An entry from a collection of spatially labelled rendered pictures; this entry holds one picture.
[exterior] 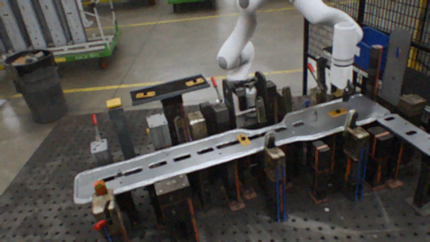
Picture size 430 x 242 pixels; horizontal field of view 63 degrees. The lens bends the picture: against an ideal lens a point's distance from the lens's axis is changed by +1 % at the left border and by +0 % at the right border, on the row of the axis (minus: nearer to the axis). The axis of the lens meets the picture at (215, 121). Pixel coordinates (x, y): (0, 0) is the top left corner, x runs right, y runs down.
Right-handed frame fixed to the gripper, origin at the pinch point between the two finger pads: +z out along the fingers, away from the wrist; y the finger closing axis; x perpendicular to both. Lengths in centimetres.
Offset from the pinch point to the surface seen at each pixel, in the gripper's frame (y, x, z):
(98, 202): 19, -107, 3
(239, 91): -15.6, -41.1, -5.8
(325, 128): 8.2, -11.8, 9.0
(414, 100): 14.6, 26.7, 3.0
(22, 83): -258, -188, 57
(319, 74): -14.1, -1.6, -4.7
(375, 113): 8.7, 13.2, 9.0
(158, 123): -13, -79, -2
